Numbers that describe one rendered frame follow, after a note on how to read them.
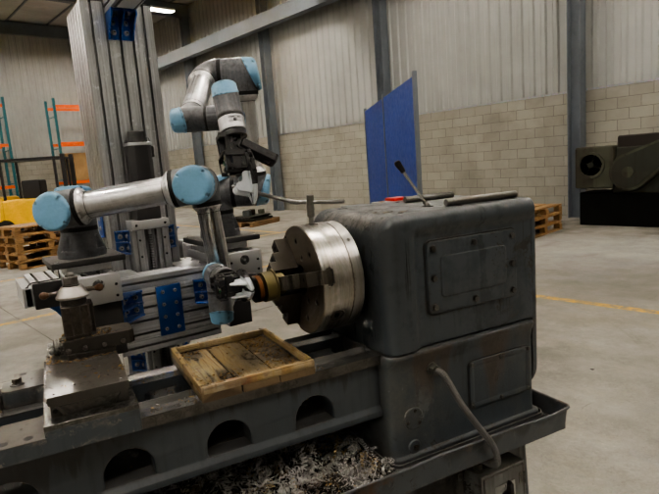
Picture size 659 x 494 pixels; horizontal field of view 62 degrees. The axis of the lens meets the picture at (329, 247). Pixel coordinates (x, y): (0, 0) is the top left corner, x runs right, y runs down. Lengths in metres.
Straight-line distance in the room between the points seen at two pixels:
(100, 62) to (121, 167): 0.37
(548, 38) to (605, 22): 1.08
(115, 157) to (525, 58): 10.98
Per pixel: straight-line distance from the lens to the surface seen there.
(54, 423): 1.29
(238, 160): 1.53
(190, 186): 1.68
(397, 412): 1.61
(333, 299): 1.47
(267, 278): 1.51
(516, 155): 12.42
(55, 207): 1.79
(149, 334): 2.03
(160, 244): 2.12
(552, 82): 12.19
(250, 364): 1.53
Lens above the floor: 1.41
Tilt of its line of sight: 9 degrees down
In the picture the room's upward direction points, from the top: 4 degrees counter-clockwise
